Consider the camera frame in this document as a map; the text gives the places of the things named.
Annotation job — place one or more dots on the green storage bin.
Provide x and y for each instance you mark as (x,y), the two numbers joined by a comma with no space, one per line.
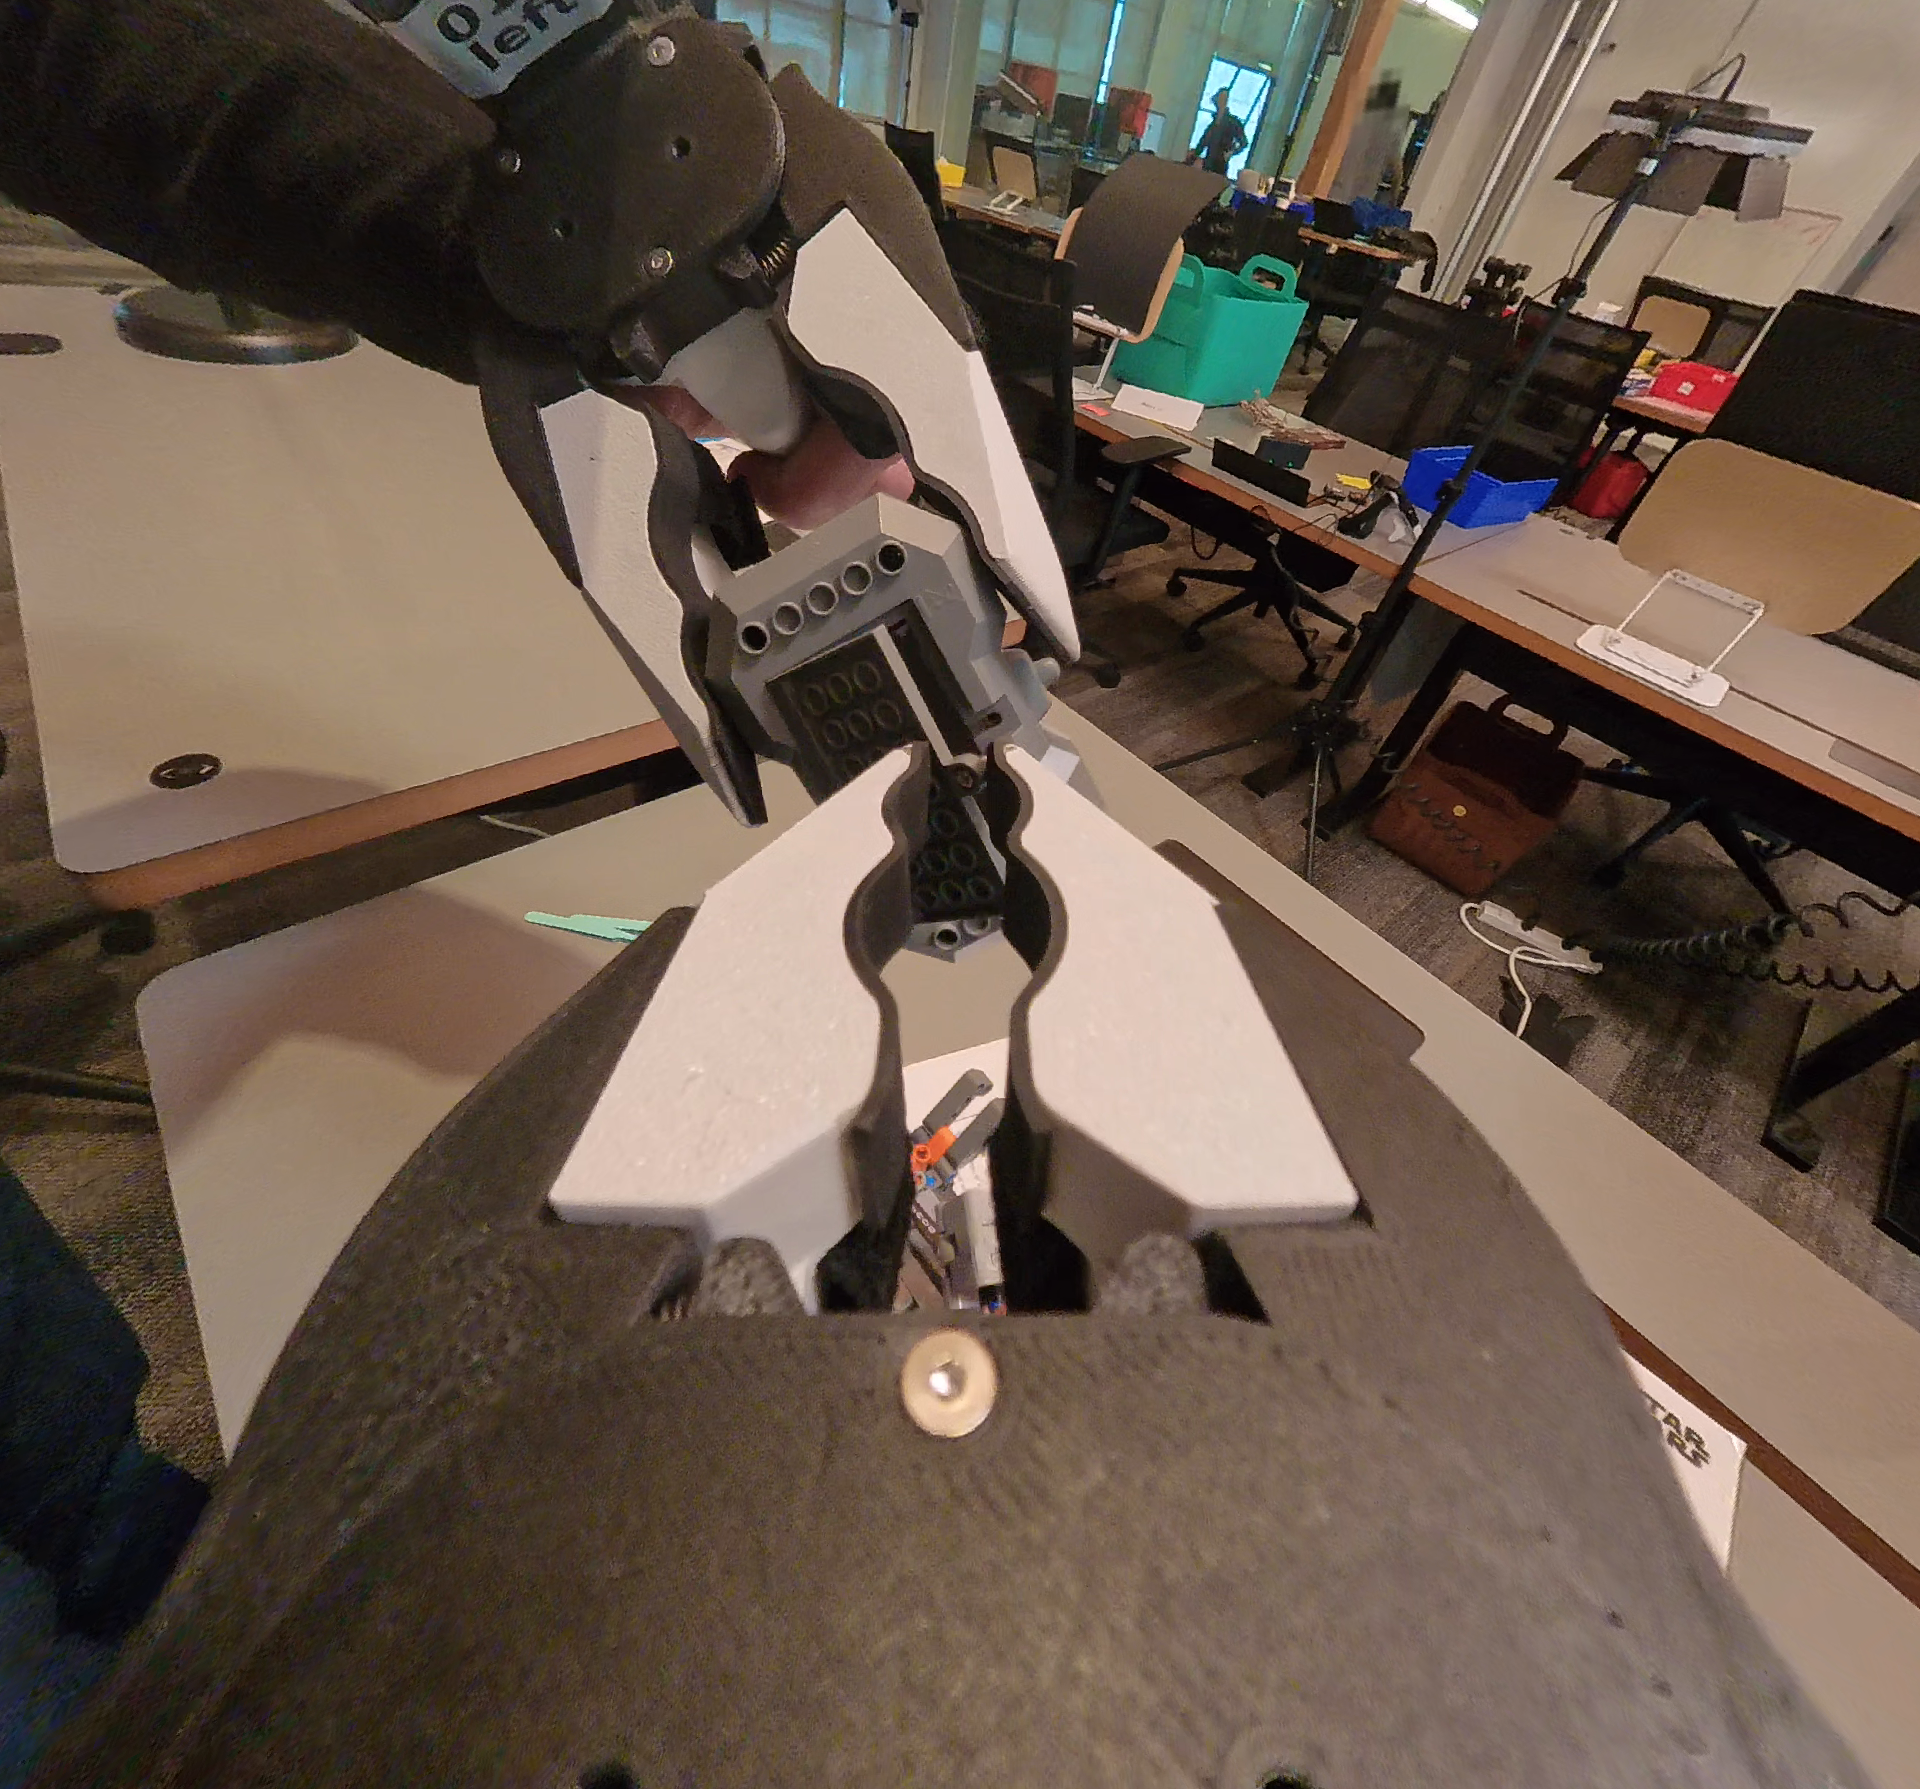
(1216,334)

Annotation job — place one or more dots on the tracked building-block toy robot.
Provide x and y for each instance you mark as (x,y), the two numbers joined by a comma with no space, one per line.
(955,1175)

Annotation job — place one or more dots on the person's left hand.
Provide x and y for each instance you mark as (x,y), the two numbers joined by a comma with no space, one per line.
(810,471)

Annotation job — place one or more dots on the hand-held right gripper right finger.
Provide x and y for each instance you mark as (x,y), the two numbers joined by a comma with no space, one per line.
(1201,1069)

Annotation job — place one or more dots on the grey toy battery box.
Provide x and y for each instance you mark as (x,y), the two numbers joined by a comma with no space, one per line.
(840,634)

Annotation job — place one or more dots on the person's left forearm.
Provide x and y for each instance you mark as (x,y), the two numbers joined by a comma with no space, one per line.
(210,81)

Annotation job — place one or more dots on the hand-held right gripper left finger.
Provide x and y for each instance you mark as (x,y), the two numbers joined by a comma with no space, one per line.
(707,1069)

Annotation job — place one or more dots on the teal tweezers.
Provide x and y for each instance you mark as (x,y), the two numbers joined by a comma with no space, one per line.
(587,925)

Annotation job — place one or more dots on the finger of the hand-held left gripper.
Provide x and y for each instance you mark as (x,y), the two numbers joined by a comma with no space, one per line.
(617,530)
(900,350)

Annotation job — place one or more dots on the small blue storage bin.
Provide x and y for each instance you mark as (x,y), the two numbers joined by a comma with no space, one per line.
(1487,489)

